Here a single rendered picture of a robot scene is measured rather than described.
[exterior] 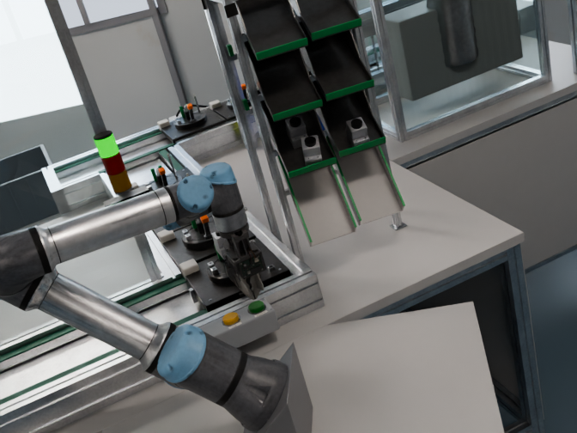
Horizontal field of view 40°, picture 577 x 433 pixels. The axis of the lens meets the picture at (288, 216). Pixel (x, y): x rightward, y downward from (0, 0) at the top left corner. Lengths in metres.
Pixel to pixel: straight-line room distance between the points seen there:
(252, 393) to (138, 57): 3.95
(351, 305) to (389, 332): 0.17
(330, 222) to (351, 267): 0.17
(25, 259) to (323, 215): 0.89
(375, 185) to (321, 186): 0.15
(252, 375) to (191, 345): 0.13
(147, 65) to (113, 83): 0.27
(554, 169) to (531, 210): 0.18
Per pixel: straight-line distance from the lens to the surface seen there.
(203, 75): 5.27
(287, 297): 2.04
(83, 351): 2.17
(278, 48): 1.94
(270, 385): 1.58
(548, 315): 3.39
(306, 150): 2.03
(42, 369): 2.17
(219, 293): 2.07
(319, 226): 2.13
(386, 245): 2.30
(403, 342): 1.91
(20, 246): 1.57
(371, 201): 2.19
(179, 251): 2.35
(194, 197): 1.60
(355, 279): 2.17
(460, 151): 2.98
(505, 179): 3.14
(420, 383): 1.79
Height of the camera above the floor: 2.00
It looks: 26 degrees down
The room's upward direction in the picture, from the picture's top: 16 degrees counter-clockwise
